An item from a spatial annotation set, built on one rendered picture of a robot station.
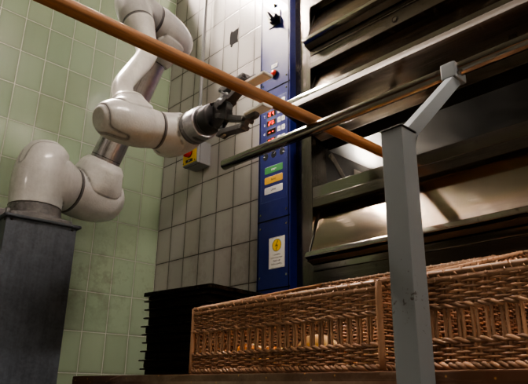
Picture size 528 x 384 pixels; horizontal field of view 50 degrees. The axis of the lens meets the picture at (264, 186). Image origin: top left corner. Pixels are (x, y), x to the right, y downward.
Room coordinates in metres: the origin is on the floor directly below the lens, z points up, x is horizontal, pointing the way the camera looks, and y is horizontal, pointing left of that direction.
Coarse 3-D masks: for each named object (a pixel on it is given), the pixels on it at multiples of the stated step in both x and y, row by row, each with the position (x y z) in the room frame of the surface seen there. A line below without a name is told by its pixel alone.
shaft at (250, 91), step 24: (48, 0) 0.81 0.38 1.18; (72, 0) 0.83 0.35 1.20; (96, 24) 0.87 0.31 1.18; (120, 24) 0.90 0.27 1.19; (144, 48) 0.95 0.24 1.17; (168, 48) 0.97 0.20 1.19; (216, 72) 1.05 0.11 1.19; (264, 96) 1.15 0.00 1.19; (312, 120) 1.27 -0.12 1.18; (360, 144) 1.40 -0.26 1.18
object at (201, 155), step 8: (200, 144) 2.11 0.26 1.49; (208, 144) 2.14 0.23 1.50; (192, 152) 2.12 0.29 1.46; (200, 152) 2.11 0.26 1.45; (208, 152) 2.14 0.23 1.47; (184, 160) 2.16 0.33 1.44; (192, 160) 2.11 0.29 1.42; (200, 160) 2.11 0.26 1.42; (208, 160) 2.14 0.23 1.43; (192, 168) 2.18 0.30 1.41; (200, 168) 2.17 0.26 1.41
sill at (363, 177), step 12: (492, 132) 1.30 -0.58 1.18; (504, 132) 1.28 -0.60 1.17; (516, 132) 1.26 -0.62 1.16; (456, 144) 1.37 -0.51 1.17; (468, 144) 1.35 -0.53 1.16; (480, 144) 1.33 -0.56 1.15; (492, 144) 1.31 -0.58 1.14; (420, 156) 1.45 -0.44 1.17; (432, 156) 1.43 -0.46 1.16; (444, 156) 1.40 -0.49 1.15; (336, 180) 1.67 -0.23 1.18; (348, 180) 1.64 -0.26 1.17; (360, 180) 1.61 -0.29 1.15; (372, 180) 1.57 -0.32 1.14; (324, 192) 1.71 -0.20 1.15
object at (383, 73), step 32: (448, 32) 1.21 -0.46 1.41; (480, 32) 1.18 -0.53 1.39; (512, 32) 1.17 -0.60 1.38; (384, 64) 1.35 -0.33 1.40; (416, 64) 1.33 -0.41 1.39; (512, 64) 1.28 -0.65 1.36; (320, 96) 1.52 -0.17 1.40; (352, 96) 1.50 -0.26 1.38; (416, 96) 1.46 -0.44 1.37; (352, 128) 1.67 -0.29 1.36
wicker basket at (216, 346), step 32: (320, 288) 1.08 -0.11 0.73; (352, 288) 1.02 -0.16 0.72; (384, 288) 0.98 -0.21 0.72; (192, 320) 1.37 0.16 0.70; (224, 320) 1.29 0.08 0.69; (256, 320) 1.21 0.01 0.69; (288, 320) 1.14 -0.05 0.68; (320, 320) 1.08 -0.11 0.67; (352, 320) 1.56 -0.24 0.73; (192, 352) 1.37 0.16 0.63; (224, 352) 1.28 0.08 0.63; (256, 352) 1.20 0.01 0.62; (288, 352) 1.14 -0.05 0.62; (320, 352) 1.08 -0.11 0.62; (352, 352) 1.02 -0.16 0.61; (384, 352) 0.97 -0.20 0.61
